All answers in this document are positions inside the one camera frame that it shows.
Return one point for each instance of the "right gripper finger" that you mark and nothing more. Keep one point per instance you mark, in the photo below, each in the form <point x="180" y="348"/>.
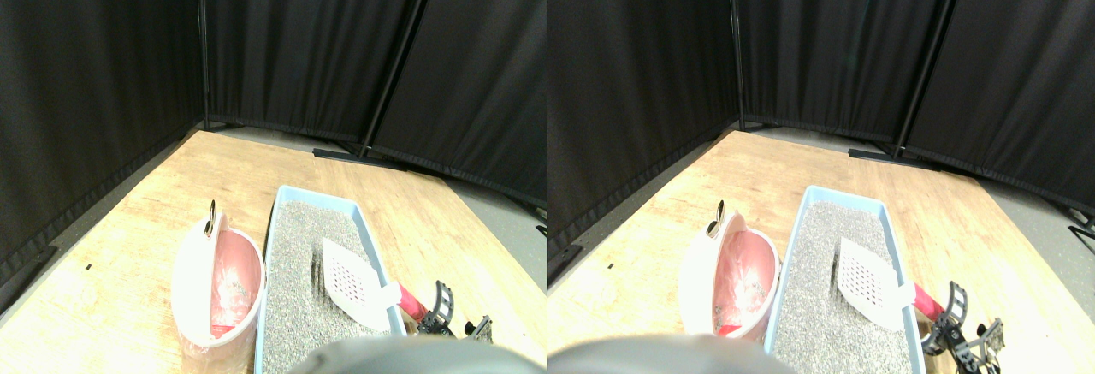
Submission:
<point x="445" y="301"/>
<point x="429" y="327"/>
<point x="936" y="333"/>
<point x="956" y="301"/>

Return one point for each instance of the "black curtain stand foot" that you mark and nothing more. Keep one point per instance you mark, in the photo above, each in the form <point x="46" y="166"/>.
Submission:
<point x="890" y="158"/>
<point x="542" y="231"/>
<point x="355" y="158"/>
<point x="1085" y="230"/>

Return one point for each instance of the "blue litter tray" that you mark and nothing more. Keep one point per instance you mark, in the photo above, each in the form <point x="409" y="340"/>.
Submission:
<point x="291" y="323"/>
<point x="813" y="331"/>

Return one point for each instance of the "white bin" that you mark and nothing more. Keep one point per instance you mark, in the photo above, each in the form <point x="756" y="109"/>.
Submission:
<point x="697" y="280"/>
<point x="190" y="288"/>

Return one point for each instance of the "black curtain stand pole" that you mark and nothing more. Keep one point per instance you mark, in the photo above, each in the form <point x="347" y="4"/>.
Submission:
<point x="204" y="49"/>
<point x="736" y="49"/>
<point x="404" y="49"/>
<point x="934" y="49"/>

